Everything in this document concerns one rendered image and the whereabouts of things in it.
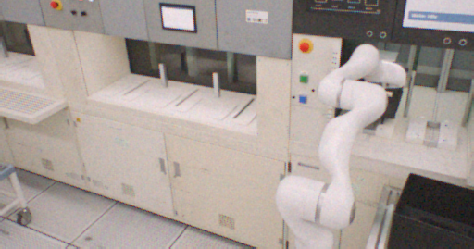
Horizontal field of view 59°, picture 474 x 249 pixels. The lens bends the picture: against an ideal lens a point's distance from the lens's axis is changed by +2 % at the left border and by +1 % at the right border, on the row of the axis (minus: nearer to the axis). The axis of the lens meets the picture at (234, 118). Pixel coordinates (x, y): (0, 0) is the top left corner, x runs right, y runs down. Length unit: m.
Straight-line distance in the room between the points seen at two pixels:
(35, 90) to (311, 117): 1.89
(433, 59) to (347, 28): 1.04
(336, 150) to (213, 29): 0.94
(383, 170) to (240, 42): 0.87
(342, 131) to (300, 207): 0.27
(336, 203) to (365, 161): 0.80
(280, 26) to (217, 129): 0.69
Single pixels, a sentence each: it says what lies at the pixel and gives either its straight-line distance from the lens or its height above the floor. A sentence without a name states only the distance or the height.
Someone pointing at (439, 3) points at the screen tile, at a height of 1.56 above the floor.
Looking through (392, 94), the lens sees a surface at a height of 1.08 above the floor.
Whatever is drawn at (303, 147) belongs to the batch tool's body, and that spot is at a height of 0.84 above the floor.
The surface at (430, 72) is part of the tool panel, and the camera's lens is 2.70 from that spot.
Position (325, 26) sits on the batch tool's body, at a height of 1.44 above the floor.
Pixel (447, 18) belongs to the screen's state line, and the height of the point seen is 1.51.
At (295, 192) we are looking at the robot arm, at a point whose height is 1.17.
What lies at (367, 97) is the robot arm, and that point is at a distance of 1.37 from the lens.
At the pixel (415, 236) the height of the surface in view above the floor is 0.86.
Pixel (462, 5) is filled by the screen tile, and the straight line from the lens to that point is 1.68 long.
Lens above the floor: 1.93
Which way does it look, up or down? 28 degrees down
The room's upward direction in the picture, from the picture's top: 2 degrees counter-clockwise
